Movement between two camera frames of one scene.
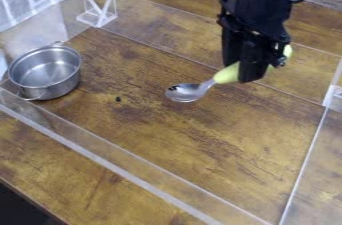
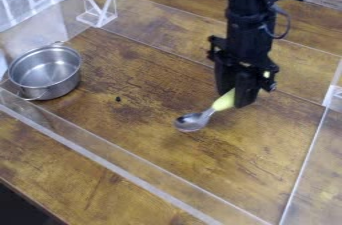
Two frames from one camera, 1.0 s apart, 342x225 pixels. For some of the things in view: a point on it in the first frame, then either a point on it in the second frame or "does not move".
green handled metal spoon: (227, 75) → (193, 121)
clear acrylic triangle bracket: (95, 16) does not move
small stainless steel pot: (46, 72) does not move
